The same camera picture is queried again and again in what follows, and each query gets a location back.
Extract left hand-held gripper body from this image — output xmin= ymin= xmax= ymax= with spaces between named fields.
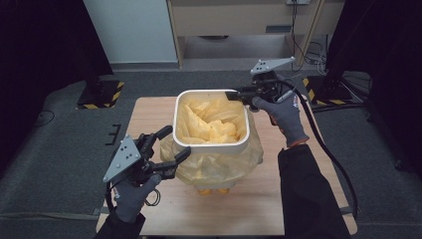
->
xmin=102 ymin=132 xmax=160 ymax=185

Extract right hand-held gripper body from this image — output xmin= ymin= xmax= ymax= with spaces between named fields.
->
xmin=250 ymin=56 xmax=297 ymax=103

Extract yellow plastic bag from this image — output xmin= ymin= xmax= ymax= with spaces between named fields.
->
xmin=159 ymin=96 xmax=265 ymax=187

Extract white square bucket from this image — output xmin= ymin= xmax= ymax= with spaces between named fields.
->
xmin=171 ymin=88 xmax=252 ymax=156

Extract person's right hand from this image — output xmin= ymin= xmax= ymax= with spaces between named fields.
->
xmin=251 ymin=92 xmax=311 ymax=148

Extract person's left hand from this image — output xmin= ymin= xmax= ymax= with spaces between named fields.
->
xmin=110 ymin=173 xmax=163 ymax=224

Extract striped black stand base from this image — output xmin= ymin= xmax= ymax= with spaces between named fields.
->
xmin=302 ymin=75 xmax=353 ymax=107
xmin=76 ymin=79 xmax=125 ymax=111

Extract black floor bar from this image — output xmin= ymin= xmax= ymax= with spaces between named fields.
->
xmin=311 ymin=103 xmax=366 ymax=115

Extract white panel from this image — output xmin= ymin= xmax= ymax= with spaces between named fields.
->
xmin=82 ymin=0 xmax=179 ymax=65

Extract black curtain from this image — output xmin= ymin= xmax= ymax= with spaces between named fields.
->
xmin=0 ymin=0 xmax=114 ymax=168
xmin=325 ymin=0 xmax=422 ymax=173

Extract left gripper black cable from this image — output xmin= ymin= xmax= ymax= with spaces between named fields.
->
xmin=104 ymin=179 xmax=117 ymax=214

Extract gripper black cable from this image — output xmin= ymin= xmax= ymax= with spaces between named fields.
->
xmin=278 ymin=79 xmax=360 ymax=221
xmin=104 ymin=179 xmax=117 ymax=214

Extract bundle of background cables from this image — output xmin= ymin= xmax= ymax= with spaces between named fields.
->
xmin=290 ymin=0 xmax=329 ymax=77

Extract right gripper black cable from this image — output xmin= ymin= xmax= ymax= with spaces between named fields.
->
xmin=278 ymin=79 xmax=360 ymax=221

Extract thin black floor cable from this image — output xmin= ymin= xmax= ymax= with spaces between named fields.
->
xmin=32 ymin=109 xmax=56 ymax=129

